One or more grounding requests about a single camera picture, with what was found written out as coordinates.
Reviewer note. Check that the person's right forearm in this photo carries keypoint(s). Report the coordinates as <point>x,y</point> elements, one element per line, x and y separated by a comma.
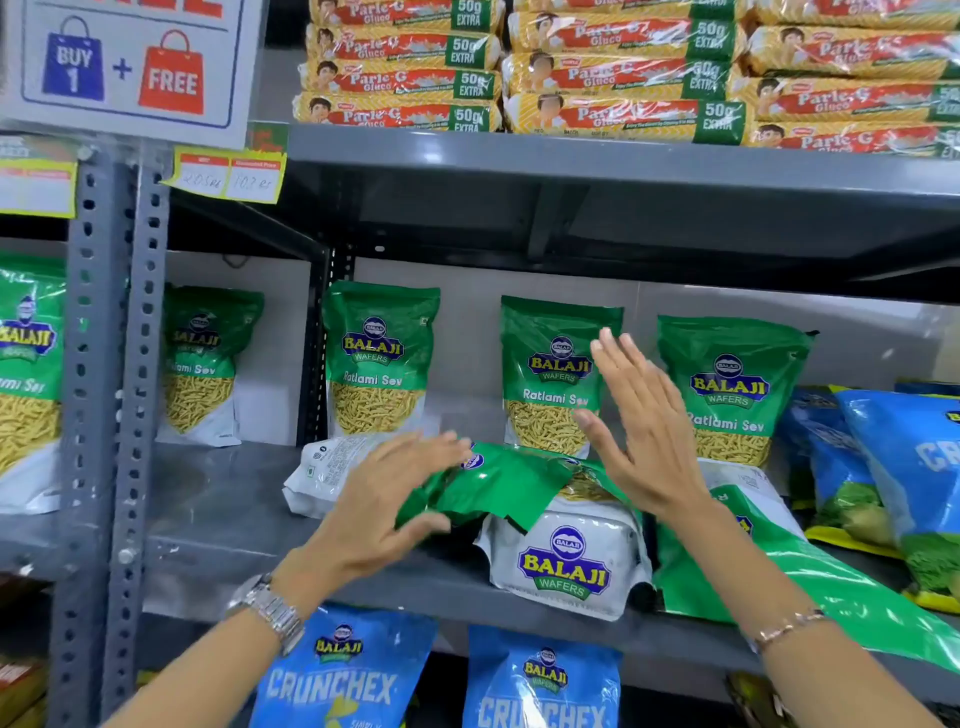
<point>739,577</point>

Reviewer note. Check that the bent green snack pouch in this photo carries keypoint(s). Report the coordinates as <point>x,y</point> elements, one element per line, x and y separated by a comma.
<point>570,562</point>

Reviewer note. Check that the yellow price tag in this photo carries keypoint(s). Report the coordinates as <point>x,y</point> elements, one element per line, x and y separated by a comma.
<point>34,187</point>
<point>225,176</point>

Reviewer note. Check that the person's left hand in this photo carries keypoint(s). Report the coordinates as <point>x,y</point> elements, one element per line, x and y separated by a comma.
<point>360,517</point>

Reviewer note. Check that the person's right hand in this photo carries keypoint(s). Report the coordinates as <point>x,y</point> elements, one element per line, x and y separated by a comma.
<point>652,450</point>

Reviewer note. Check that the dark yellow snack packet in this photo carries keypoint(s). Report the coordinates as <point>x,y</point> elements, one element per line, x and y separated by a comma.
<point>754,705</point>

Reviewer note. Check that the person's right thumb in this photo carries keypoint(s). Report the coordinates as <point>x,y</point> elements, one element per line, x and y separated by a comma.
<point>598,442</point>

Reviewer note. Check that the blue snack packet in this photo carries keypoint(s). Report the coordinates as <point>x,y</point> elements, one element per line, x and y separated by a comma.
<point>825,450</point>
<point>930,388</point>
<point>345,675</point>
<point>915,465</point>
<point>540,690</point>

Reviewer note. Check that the stack of yellow biscuit packets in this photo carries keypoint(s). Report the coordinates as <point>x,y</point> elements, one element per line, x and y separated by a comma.
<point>622,112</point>

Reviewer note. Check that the orange snack packet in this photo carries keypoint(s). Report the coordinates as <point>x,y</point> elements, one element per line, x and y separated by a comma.
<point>19,686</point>

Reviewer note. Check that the person's left forearm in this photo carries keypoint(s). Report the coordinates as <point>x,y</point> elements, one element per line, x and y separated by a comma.
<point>202,682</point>

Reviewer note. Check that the white promotional sign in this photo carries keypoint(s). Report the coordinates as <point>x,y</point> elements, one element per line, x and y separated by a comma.
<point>127,67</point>

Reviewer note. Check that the silver wristwatch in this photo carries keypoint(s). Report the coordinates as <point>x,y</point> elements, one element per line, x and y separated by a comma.
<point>270,611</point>

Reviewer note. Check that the person's left thumb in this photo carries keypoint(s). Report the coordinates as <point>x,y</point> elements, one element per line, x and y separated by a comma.
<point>424,531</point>

